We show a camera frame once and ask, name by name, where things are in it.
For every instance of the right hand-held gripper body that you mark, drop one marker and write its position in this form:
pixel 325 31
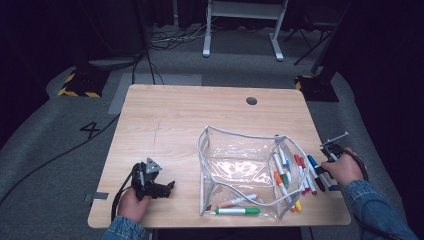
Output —
pixel 332 150

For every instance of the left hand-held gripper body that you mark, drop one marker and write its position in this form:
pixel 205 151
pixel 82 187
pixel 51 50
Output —
pixel 145 181

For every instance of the black cap marker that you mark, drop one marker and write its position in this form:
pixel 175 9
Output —
pixel 320 185

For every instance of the light blue cap marker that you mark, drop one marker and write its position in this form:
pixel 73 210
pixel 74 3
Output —
pixel 287 166

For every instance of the yellow cap marker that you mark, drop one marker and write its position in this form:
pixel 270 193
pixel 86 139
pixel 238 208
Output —
pixel 298 206

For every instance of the purple cap marker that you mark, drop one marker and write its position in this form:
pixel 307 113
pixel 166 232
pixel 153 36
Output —
pixel 277 137

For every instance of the clear plastic bag white trim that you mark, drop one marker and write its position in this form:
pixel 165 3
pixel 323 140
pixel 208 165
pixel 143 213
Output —
pixel 236 166

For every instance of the peach cap marker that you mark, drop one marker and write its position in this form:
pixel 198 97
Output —
pixel 243 199

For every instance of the person's right hand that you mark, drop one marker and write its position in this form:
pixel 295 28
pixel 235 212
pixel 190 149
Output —
pixel 346 170

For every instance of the person's left hand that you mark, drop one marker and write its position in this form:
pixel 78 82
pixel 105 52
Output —
pixel 131 208

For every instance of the dark green cap marker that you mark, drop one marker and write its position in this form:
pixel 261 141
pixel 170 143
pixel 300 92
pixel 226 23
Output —
pixel 284 181

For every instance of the orange cap marker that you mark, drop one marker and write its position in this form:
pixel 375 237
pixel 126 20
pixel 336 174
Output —
pixel 278 177

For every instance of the grey tape piece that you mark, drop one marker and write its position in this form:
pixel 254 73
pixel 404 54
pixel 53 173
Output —
pixel 98 196

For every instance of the black yellow striped stand base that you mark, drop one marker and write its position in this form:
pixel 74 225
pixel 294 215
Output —
pixel 320 90
pixel 86 83

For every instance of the dark round table grommet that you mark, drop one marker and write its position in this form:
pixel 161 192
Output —
pixel 251 101

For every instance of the black tripod legs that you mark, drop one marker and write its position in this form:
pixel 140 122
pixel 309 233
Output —
pixel 313 49

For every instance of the grey stand base plate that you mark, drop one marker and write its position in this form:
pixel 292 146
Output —
pixel 110 63

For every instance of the white metal table frame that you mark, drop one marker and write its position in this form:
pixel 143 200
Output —
pixel 245 10

